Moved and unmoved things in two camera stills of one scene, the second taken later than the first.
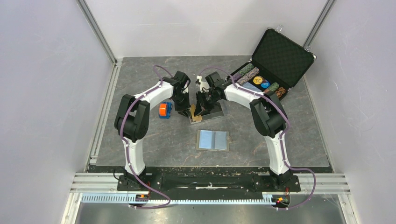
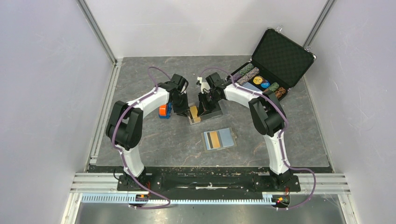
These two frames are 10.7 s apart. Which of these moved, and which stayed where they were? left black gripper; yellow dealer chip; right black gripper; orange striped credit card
Moved: orange striped credit card
Stayed: left black gripper; yellow dealer chip; right black gripper
